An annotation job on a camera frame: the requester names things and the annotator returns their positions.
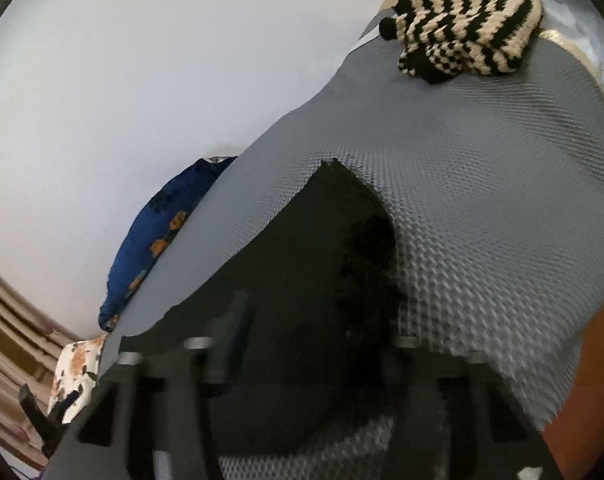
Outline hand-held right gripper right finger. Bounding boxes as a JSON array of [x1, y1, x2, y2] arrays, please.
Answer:
[[389, 335, 563, 480]]

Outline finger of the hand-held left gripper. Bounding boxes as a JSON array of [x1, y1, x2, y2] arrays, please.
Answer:
[[18, 384, 82, 453]]

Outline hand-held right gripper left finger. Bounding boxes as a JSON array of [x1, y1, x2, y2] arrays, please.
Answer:
[[46, 287, 253, 480]]

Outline black pants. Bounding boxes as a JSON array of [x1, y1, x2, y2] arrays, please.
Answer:
[[116, 157, 409, 461]]

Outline white floral pillow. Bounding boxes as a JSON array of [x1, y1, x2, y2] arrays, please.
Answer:
[[48, 337, 107, 426]]

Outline beige ribbed panel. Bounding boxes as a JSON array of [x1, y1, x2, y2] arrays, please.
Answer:
[[0, 255, 80, 468]]

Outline dark blue floral pillow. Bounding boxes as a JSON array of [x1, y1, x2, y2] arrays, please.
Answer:
[[98, 156, 239, 333]]

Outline grey mesh bed mattress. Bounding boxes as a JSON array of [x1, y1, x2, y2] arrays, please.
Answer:
[[98, 25, 604, 480]]

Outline black and cream striped knit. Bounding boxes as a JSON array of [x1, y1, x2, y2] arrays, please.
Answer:
[[379, 0, 546, 86]]

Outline white dotted shirt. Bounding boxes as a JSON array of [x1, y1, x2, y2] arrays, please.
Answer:
[[381, 0, 604, 126]]

